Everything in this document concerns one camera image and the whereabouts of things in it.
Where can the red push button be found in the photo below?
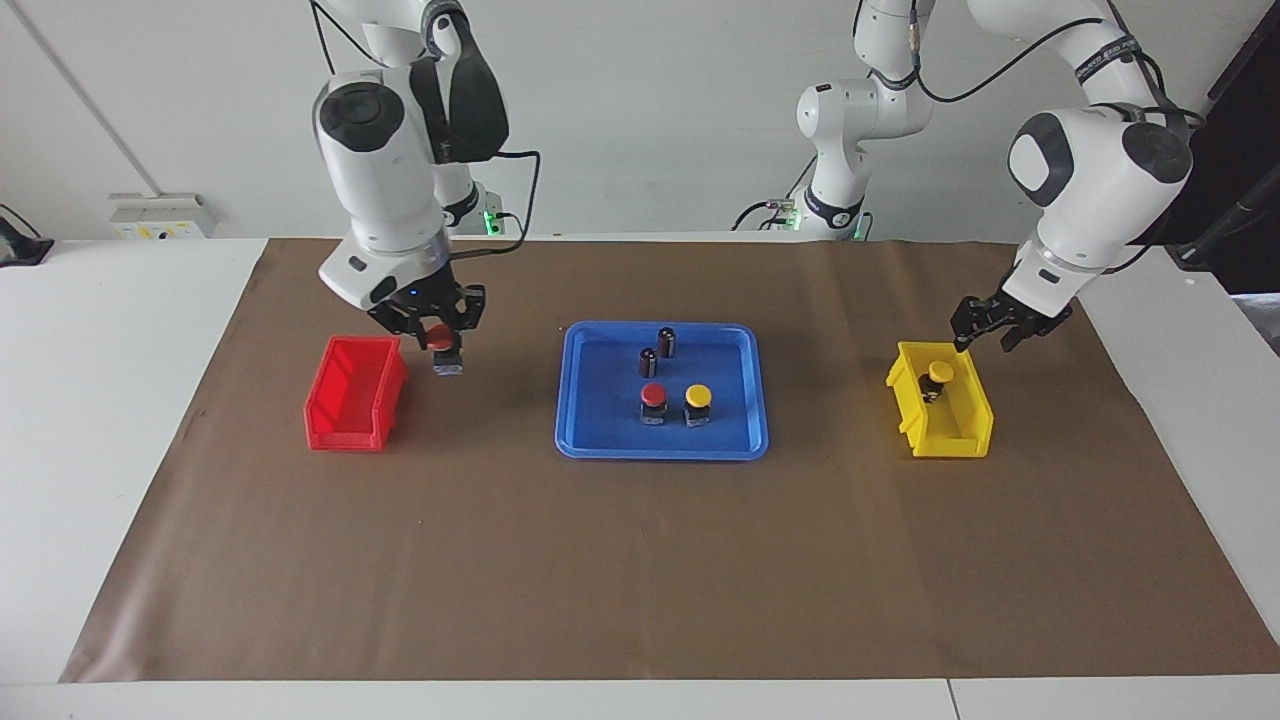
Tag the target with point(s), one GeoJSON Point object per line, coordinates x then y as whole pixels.
{"type": "Point", "coordinates": [447, 360]}
{"type": "Point", "coordinates": [653, 395]}

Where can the black backdrop panel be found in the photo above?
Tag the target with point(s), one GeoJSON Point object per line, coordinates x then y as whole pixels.
{"type": "Point", "coordinates": [1240, 120]}

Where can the green lit base connector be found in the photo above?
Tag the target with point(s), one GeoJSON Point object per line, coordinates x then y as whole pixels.
{"type": "Point", "coordinates": [783, 215]}
{"type": "Point", "coordinates": [490, 220]}

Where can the white wall conduit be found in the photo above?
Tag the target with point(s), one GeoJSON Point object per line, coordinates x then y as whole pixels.
{"type": "Point", "coordinates": [85, 100]}

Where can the black cylindrical capacitor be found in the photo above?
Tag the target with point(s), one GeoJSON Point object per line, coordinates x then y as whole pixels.
{"type": "Point", "coordinates": [648, 364]}
{"type": "Point", "coordinates": [666, 343]}

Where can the yellow plastic bin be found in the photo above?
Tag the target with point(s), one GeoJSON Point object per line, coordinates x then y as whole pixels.
{"type": "Point", "coordinates": [950, 447]}

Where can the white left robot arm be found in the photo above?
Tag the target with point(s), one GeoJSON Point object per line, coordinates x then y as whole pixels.
{"type": "Point", "coordinates": [1090, 190]}

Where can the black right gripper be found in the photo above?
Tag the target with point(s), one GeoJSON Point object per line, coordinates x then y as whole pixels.
{"type": "Point", "coordinates": [420, 300]}

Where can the blue plastic tray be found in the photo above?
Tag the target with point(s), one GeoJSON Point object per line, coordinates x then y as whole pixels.
{"type": "Point", "coordinates": [610, 435]}

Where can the red plastic bin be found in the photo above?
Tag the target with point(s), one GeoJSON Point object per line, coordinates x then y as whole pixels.
{"type": "Point", "coordinates": [345, 437]}

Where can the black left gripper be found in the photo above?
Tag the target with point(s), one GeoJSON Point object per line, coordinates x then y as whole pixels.
{"type": "Point", "coordinates": [1015, 312]}

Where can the yellow push button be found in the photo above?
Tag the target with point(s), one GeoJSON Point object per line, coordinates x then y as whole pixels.
{"type": "Point", "coordinates": [698, 396]}
{"type": "Point", "coordinates": [940, 371]}

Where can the white wall socket box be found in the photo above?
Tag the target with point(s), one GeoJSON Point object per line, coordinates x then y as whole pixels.
{"type": "Point", "coordinates": [160, 215]}

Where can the black clamp device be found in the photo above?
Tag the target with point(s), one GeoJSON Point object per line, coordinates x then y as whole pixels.
{"type": "Point", "coordinates": [20, 248]}

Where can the brown paper mat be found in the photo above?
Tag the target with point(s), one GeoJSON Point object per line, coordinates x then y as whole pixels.
{"type": "Point", "coordinates": [640, 560]}

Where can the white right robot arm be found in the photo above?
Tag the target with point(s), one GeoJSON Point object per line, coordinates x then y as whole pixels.
{"type": "Point", "coordinates": [375, 180]}

